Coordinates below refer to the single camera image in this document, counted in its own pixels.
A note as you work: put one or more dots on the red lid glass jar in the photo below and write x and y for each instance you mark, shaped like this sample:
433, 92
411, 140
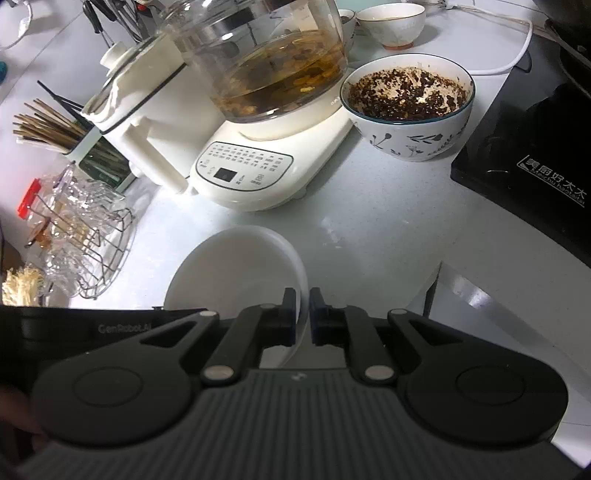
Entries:
32, 201

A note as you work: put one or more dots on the black wok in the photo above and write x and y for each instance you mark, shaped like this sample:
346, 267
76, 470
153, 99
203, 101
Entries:
568, 18

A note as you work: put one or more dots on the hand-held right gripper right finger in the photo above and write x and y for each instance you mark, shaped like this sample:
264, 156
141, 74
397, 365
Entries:
316, 321

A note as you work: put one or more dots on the chili sauce bowl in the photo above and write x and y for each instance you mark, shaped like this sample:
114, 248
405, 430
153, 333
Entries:
415, 134

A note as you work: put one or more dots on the steel cleaver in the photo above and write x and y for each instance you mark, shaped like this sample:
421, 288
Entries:
508, 314

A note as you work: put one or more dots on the glass health kettle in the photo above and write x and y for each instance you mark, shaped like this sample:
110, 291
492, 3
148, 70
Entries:
258, 152

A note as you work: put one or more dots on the white electric cooking pot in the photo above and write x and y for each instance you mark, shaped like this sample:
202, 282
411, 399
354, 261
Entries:
152, 115

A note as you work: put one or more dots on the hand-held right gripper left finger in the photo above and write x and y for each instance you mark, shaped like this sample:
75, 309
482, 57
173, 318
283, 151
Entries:
290, 318

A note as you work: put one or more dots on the green chopstick holder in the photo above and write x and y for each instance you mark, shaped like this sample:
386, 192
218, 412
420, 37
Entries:
104, 159

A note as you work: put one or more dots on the bundle of chopsticks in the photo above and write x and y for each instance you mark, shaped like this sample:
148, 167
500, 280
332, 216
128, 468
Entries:
46, 129

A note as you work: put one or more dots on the black induction cooker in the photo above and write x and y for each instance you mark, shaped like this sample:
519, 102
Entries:
531, 152

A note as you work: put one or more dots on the hanging kitchen utensils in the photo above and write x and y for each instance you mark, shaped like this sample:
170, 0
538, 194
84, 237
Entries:
120, 16

